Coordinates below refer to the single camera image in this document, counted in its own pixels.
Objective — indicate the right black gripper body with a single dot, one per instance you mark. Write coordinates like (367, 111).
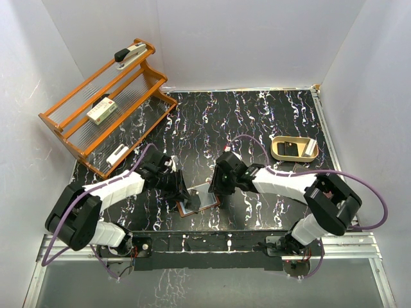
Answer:
(228, 185)

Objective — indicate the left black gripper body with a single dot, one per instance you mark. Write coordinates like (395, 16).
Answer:
(167, 183)

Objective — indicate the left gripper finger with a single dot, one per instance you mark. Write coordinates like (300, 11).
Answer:
(175, 197)
(182, 191)

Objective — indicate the brown leather card holder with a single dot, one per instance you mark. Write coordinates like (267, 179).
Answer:
(208, 200)

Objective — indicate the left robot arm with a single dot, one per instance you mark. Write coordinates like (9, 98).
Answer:
(75, 218)

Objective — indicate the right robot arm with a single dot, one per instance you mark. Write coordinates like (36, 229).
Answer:
(332, 203)

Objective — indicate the black card in tray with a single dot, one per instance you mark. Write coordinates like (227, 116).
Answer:
(287, 149)

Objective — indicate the silver card in tray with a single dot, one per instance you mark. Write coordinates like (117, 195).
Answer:
(309, 148)

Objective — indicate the small white box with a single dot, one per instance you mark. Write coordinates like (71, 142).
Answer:
(117, 154)

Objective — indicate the dark red picture book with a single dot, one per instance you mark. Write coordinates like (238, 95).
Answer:
(298, 168)

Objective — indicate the beige oval tray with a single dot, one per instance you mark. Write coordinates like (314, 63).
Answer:
(300, 141)

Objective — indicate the orange wooden shelf rack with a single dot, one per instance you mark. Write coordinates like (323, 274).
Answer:
(142, 105)

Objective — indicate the white staples box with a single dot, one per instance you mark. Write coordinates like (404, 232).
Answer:
(101, 110)

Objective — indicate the black and beige stapler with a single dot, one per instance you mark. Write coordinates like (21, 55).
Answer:
(128, 55)

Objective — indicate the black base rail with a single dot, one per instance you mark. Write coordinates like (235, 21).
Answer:
(237, 249)

